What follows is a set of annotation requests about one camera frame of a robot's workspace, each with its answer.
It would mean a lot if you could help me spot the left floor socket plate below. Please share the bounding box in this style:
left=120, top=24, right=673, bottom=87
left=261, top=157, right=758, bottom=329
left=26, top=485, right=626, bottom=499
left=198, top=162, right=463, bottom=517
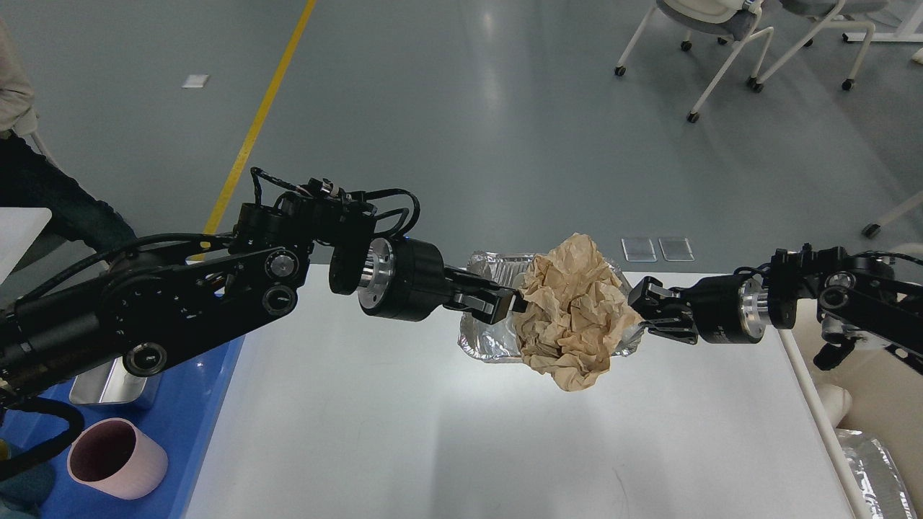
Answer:
left=621, top=237, right=658, bottom=263

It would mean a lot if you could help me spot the white chair leg right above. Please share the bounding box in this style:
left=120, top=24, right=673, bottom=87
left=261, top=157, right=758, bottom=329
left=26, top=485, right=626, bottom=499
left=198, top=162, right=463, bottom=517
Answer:
left=860, top=190, right=923, bottom=239

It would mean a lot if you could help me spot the person in beige sweater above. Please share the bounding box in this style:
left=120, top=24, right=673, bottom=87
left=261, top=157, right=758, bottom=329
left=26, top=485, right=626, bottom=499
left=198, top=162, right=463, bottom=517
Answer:
left=1, top=23, right=136, bottom=252

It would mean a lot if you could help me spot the right floor socket plate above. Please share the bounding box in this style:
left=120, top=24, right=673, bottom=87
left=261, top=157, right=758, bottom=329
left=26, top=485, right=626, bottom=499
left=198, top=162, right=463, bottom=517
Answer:
left=657, top=237, right=695, bottom=262

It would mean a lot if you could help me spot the white side table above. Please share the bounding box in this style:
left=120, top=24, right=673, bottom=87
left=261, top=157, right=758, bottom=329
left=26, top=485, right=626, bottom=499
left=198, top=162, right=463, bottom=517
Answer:
left=1, top=207, right=52, bottom=283

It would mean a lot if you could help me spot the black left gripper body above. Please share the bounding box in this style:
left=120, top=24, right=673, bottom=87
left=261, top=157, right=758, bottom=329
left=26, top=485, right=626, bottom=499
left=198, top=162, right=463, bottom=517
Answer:
left=357, top=237, right=453, bottom=322

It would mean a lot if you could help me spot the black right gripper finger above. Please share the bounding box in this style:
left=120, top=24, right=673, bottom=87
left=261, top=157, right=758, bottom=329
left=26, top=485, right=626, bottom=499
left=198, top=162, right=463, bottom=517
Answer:
left=627, top=277, right=692, bottom=315
left=642, top=311, right=699, bottom=345

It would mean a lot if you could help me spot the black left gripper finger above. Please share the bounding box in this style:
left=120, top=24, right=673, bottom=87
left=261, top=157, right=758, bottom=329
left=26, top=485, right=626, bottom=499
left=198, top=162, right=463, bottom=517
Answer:
left=444, top=267, right=527, bottom=312
left=444, top=291, right=510, bottom=325

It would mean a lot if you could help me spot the beige plastic bin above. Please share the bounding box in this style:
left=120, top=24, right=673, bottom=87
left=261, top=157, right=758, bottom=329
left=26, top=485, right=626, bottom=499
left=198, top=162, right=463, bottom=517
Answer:
left=792, top=299, right=922, bottom=510

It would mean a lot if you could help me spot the floor socket plate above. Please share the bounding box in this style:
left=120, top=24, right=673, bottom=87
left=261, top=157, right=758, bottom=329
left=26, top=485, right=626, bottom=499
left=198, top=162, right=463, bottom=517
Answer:
left=657, top=237, right=695, bottom=262
left=621, top=237, right=658, bottom=263

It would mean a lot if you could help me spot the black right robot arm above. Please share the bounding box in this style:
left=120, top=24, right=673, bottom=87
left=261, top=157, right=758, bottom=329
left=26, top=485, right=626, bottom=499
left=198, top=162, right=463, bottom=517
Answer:
left=627, top=245, right=922, bottom=373

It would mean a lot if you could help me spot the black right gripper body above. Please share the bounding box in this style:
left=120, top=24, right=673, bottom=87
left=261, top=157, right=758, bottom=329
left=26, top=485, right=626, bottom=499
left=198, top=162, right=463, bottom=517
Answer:
left=685, top=275, right=771, bottom=344

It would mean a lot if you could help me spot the teal cup in tray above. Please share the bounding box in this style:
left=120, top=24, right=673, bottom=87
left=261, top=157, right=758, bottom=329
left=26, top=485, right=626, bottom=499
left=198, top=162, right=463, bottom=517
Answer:
left=1, top=462, right=56, bottom=518

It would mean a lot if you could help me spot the steel rectangular container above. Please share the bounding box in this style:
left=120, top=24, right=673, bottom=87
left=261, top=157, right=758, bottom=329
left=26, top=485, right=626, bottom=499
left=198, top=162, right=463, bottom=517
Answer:
left=69, top=357, right=163, bottom=410

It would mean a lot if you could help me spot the white grey office chair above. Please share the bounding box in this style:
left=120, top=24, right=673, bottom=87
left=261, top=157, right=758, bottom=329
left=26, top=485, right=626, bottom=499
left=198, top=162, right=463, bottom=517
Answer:
left=614, top=0, right=775, bottom=125

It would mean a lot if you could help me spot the pink plastic mug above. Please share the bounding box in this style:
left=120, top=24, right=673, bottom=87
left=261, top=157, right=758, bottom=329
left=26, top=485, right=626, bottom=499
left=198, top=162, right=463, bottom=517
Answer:
left=66, top=417, right=169, bottom=500

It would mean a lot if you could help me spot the aluminium foil tray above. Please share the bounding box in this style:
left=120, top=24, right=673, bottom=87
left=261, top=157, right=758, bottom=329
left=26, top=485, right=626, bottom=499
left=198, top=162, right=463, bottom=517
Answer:
left=458, top=251, right=643, bottom=364

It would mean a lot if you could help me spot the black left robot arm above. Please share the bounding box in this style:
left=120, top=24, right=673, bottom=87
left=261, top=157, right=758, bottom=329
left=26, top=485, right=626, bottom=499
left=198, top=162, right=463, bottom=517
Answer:
left=1, top=167, right=527, bottom=479

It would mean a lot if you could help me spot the brown paper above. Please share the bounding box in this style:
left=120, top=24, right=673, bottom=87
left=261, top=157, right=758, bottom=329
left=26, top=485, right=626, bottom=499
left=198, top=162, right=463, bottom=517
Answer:
left=513, top=234, right=642, bottom=392

